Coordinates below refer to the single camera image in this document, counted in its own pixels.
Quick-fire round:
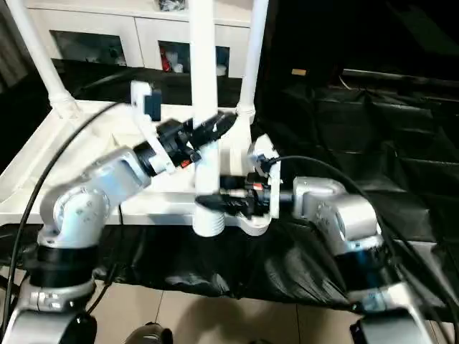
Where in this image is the white plastic table leg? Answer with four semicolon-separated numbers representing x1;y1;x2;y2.
187;0;227;239
235;0;270;125
5;0;80;122

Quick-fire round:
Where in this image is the white plastic table top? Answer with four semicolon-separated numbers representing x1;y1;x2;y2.
0;102;273;238

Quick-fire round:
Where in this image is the black work mat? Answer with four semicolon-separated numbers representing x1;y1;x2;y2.
0;57;459;312

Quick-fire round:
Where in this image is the white cabinet with glass doors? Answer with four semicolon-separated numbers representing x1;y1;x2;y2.
21;0;252;79

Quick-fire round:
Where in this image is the dark robot body part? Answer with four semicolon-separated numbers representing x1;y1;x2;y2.
126;322;174;344

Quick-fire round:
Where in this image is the long black metal bar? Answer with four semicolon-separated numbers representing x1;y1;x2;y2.
341;69;459;88

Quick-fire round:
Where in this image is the beige curtain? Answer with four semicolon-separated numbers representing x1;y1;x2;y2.
0;0;34;91

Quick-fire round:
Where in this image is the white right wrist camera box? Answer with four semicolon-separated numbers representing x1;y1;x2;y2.
248;134;283;220

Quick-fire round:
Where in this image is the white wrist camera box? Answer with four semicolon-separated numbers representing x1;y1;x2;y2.
248;134;283;220
130;80;177;176

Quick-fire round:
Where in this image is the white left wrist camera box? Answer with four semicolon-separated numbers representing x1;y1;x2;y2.
130;80;177;176

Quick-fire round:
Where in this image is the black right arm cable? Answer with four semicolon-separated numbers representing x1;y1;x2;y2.
265;155;459;344

